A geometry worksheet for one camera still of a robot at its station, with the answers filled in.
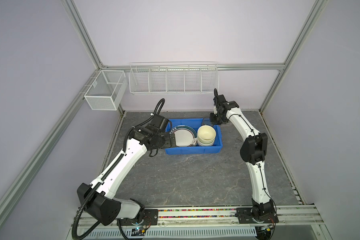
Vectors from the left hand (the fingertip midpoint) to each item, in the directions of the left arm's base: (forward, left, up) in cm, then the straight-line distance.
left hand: (166, 145), depth 75 cm
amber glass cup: (+19, -24, -6) cm, 31 cm away
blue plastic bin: (+6, -29, -17) cm, 34 cm away
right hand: (+22, -30, -11) cm, 39 cm away
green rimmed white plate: (+18, -10, -19) cm, 28 cm away
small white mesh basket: (+46, +43, 0) cm, 63 cm away
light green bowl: (+7, -23, -12) cm, 26 cm away
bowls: (+14, -24, -14) cm, 31 cm away
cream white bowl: (+7, -22, -14) cm, 27 cm away
